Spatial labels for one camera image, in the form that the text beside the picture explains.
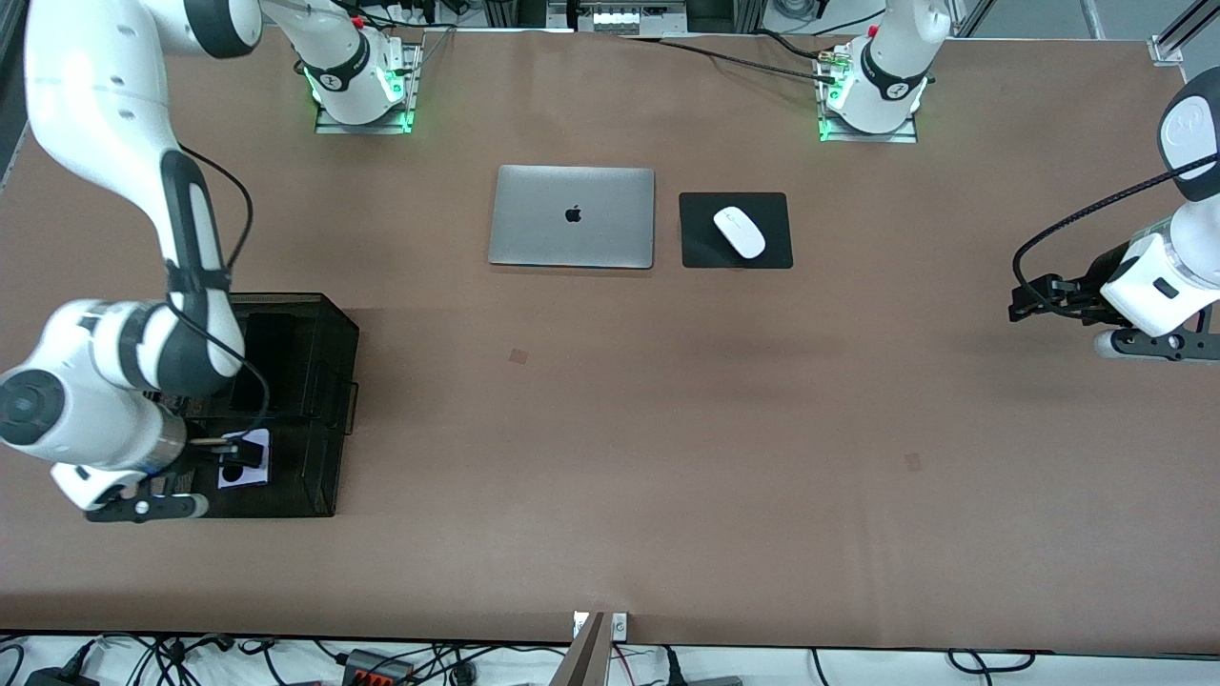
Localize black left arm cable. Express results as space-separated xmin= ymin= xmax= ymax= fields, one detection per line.
xmin=1010 ymin=152 xmax=1220 ymax=320

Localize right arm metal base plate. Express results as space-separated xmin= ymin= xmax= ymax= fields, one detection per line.
xmin=315 ymin=43 xmax=422 ymax=134

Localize aluminium frame profile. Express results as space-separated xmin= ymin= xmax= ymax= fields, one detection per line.
xmin=1149 ymin=0 xmax=1220 ymax=66

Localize black power strip orange switches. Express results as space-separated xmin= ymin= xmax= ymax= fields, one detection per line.
xmin=341 ymin=649 xmax=417 ymax=686

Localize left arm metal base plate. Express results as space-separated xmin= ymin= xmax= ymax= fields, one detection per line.
xmin=818 ymin=48 xmax=919 ymax=144

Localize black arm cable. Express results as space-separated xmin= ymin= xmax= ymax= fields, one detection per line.
xmin=167 ymin=143 xmax=273 ymax=444
xmin=1010 ymin=152 xmax=1220 ymax=320

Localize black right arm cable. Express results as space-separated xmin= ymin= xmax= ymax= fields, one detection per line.
xmin=167 ymin=143 xmax=273 ymax=444

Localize brown wooden beam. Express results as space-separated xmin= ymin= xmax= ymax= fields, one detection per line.
xmin=550 ymin=612 xmax=608 ymax=686

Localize black cable on table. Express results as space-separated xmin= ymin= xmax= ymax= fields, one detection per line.
xmin=620 ymin=36 xmax=832 ymax=85

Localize silver closed laptop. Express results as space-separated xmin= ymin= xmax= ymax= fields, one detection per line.
xmin=488 ymin=165 xmax=657 ymax=271

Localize black mouse pad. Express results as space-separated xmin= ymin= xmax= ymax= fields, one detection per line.
xmin=679 ymin=192 xmax=795 ymax=270

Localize black mesh two-tier tray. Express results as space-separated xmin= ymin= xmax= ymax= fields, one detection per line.
xmin=137 ymin=293 xmax=361 ymax=519

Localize white computer mouse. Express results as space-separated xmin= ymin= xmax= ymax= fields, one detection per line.
xmin=713 ymin=206 xmax=767 ymax=260

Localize large black smartphone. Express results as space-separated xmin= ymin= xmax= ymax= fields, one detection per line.
xmin=234 ymin=313 xmax=298 ymax=414

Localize white power strip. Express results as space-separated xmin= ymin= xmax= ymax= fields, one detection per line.
xmin=572 ymin=3 xmax=661 ymax=36

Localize lilac flip phone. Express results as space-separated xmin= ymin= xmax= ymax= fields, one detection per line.
xmin=217 ymin=429 xmax=271 ymax=491

